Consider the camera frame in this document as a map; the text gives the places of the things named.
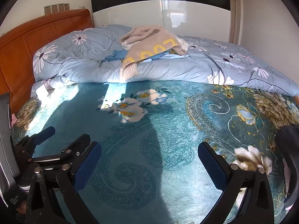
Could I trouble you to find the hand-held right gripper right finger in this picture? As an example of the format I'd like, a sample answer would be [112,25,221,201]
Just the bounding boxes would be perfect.
[198,141,275,224]

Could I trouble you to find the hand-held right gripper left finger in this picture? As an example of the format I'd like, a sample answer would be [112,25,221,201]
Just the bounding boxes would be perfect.
[25,141,102,224]

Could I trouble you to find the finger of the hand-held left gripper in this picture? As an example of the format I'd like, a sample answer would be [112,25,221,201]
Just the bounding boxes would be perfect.
[28,134,91,168]
[15,126,56,161]

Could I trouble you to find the fuzzy beige yellow sock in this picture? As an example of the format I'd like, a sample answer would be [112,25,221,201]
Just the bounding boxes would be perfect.
[119,26,188,81]

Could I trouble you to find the person's left hand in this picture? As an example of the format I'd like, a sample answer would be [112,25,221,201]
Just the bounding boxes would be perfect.
[16,201,27,215]

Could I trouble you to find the teal floral blanket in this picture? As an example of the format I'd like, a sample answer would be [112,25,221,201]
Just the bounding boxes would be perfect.
[10,80,299,224]

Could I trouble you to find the dark garment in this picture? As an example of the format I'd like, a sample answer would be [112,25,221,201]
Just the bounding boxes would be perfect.
[274,125,299,211]

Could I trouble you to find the wooden headboard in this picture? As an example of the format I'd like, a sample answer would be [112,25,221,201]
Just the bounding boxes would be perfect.
[0,9,95,115]

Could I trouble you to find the blue floral pillow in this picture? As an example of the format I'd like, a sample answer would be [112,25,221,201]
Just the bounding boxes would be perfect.
[32,24,299,96]

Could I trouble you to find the light blue garment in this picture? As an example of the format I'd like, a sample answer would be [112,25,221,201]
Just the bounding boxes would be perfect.
[139,51,189,64]

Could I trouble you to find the white wardrobe with black stripe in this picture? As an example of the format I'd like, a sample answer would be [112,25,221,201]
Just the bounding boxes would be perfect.
[89,0,232,43]

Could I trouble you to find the beige door frame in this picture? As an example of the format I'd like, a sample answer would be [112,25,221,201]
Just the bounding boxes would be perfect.
[229,0,242,45]

